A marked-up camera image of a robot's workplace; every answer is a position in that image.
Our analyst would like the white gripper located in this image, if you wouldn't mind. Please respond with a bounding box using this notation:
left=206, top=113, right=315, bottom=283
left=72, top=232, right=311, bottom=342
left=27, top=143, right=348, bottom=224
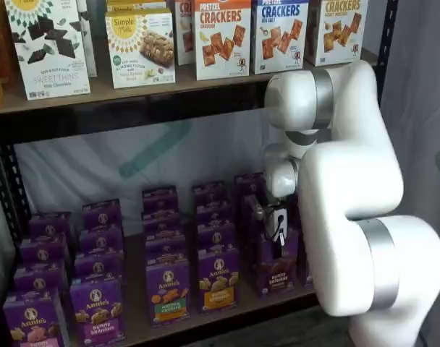
left=259, top=197, right=290, bottom=261

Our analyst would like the purple box brown patch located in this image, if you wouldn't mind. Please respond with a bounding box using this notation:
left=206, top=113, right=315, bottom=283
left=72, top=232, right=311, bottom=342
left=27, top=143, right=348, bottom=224
left=253, top=226, right=301, bottom=298

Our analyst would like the purple Annie's snack box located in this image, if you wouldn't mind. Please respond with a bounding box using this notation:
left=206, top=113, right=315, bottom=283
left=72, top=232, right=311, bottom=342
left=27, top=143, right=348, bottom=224
left=245, top=218, right=261, bottom=262
left=13, top=259, right=69, bottom=294
left=19, top=234, right=72, bottom=265
left=242, top=194, right=268, bottom=222
left=141, top=185, right=179, bottom=216
left=144, top=234, right=188, bottom=265
left=143, top=210, right=184, bottom=239
left=234, top=172, right=265, bottom=198
left=74, top=250, right=126, bottom=282
left=191, top=181, right=229, bottom=207
left=81, top=198, right=124, bottom=231
left=78, top=225, right=125, bottom=254
left=197, top=221, right=238, bottom=254
left=27, top=210, right=75, bottom=240
left=195, top=201, right=233, bottom=227

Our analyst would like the purple box yellow patch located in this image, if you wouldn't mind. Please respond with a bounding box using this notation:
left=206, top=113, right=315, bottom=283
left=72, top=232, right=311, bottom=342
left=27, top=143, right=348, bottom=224
left=198, top=248, right=242, bottom=314

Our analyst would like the purple box green patch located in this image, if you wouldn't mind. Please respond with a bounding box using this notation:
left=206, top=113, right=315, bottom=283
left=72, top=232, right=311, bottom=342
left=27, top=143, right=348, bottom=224
left=145, top=259, right=192, bottom=329

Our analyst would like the brown wooden shelf board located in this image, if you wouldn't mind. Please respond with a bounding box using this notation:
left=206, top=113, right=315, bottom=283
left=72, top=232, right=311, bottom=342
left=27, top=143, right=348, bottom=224
left=0, top=48, right=381, bottom=117
left=0, top=202, right=323, bottom=347

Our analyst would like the purple Bunny Grahams box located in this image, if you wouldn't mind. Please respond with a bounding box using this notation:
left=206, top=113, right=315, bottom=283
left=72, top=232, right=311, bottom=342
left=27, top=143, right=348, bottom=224
left=69, top=275, right=127, bottom=345

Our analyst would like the black metal shelf rack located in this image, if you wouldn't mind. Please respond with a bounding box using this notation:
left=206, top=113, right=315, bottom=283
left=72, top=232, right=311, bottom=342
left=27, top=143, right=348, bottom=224
left=0, top=0, right=400, bottom=347

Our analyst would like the blue sea salt crackers box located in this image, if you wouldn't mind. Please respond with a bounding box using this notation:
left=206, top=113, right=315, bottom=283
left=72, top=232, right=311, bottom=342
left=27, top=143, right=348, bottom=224
left=250, top=0, right=310, bottom=75

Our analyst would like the orange cheddar pretzel crackers box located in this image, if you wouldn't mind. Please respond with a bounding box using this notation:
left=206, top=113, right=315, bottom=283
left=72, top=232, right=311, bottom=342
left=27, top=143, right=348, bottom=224
left=194, top=0, right=252, bottom=82

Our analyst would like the yellow honey mustard crackers box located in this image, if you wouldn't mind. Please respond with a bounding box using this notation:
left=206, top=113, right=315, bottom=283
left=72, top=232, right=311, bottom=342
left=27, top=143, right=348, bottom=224
left=306, top=0, right=370, bottom=67

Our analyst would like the white pretzel crackers box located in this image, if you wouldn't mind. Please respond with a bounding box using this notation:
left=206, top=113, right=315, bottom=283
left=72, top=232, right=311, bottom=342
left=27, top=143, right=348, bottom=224
left=174, top=0, right=198, bottom=67

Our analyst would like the Simple Mills almond bar box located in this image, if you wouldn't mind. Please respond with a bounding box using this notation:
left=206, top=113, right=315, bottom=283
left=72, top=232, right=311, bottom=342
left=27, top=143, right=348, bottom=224
left=104, top=7, right=177, bottom=90

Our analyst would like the purple box pink patch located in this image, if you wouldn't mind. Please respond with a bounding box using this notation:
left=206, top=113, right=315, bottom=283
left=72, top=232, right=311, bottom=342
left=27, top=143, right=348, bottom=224
left=2, top=288, right=68, bottom=347

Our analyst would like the yellow Simple Mills box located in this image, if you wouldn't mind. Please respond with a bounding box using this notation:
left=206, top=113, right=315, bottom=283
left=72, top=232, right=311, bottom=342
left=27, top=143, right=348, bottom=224
left=106, top=0, right=169, bottom=14

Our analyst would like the white Sweet Thins box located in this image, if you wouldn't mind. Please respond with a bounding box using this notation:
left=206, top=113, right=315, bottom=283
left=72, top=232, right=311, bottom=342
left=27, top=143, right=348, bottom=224
left=3, top=0, right=92, bottom=102

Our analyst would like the grey fabric curtain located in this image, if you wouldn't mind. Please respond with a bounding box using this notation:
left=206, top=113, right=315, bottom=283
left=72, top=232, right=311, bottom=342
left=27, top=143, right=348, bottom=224
left=377, top=0, right=440, bottom=347

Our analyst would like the white fabric backdrop sheet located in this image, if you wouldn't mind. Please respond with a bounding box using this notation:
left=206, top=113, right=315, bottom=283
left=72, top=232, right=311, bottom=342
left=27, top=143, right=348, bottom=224
left=13, top=110, right=279, bottom=226

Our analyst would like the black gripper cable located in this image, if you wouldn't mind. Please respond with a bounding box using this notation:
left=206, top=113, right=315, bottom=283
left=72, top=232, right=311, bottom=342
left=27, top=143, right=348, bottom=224
left=272, top=215, right=285, bottom=241

